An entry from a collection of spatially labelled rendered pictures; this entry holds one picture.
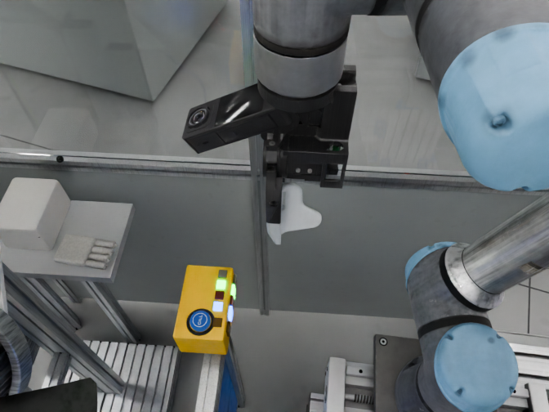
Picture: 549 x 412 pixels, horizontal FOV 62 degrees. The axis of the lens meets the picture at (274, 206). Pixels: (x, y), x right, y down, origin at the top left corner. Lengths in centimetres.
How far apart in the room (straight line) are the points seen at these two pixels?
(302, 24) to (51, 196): 109
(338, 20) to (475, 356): 55
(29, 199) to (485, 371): 112
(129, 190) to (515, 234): 103
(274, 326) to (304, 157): 167
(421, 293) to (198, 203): 78
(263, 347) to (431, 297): 132
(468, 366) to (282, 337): 138
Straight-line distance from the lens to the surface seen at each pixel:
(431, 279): 79
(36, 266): 137
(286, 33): 34
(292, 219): 49
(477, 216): 144
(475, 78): 24
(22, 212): 134
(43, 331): 140
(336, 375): 98
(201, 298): 95
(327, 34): 35
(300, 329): 206
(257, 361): 202
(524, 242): 71
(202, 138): 45
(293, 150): 43
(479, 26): 26
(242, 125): 43
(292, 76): 36
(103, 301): 171
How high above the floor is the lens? 193
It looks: 55 degrees down
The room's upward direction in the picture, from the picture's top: straight up
